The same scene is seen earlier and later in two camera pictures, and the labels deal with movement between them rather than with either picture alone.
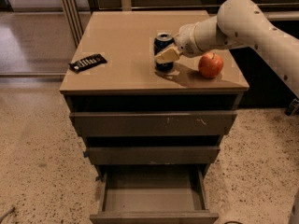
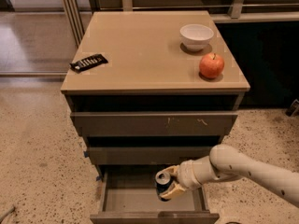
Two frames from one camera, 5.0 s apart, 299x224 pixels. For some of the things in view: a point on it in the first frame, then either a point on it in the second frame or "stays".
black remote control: x=87 y=63 stays
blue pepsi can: x=162 y=42 to x=163 y=180
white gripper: x=186 y=42 to x=186 y=175
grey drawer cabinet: x=152 y=134 stays
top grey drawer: x=199 y=123 stays
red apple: x=210 y=64 stays
